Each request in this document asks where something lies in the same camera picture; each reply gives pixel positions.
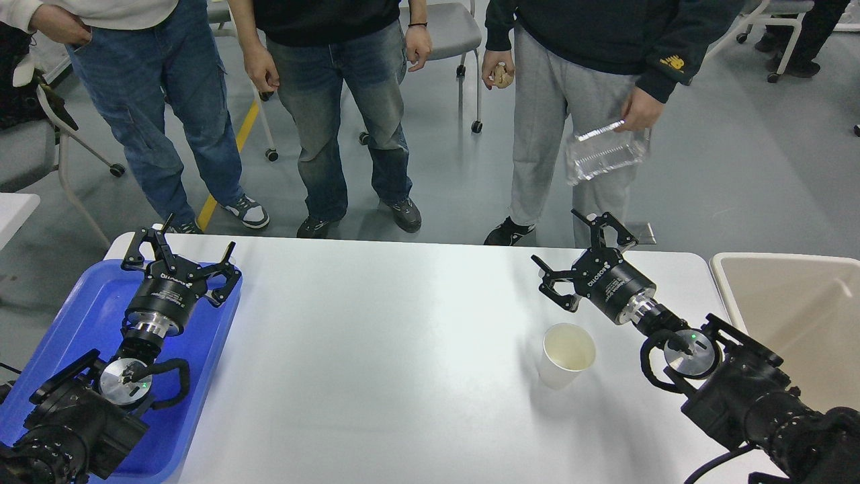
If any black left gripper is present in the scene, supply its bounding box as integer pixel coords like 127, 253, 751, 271
121, 214, 242, 335

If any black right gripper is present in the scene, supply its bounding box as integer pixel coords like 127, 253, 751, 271
531, 209, 656, 325

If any white paper cup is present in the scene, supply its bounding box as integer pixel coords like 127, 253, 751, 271
537, 323, 597, 390

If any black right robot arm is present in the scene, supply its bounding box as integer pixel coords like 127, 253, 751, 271
532, 212, 859, 483

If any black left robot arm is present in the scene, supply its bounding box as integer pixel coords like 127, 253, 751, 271
2, 229, 242, 483

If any metal floor socket plate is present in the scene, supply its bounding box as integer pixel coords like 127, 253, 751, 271
626, 221, 657, 245

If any blue plastic tray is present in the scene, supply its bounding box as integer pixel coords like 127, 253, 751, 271
1, 259, 242, 483

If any clear plastic container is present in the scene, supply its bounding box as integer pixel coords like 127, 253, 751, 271
564, 120, 651, 186

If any white side table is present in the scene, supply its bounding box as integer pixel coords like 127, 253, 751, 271
0, 193, 41, 250

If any person in grey sweatpants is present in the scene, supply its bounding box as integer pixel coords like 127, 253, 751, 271
482, 1, 744, 246

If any crumpled beige paper ball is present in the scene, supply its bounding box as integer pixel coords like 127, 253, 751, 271
492, 63, 514, 89

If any grey chair at left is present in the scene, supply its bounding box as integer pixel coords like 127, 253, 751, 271
1, 53, 126, 247

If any beige plastic bin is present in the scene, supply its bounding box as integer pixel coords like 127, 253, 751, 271
711, 252, 859, 411

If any person in blue jeans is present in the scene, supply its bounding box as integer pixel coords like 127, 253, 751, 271
2, 1, 269, 233

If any person in grey jeans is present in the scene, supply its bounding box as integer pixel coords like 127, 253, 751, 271
228, 1, 433, 239

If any grey office chair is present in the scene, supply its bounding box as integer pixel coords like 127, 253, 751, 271
236, 1, 483, 162

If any white chair at right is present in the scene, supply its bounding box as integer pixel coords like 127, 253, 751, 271
705, 0, 815, 84

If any person in dark trousers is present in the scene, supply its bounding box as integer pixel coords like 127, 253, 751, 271
755, 1, 849, 79

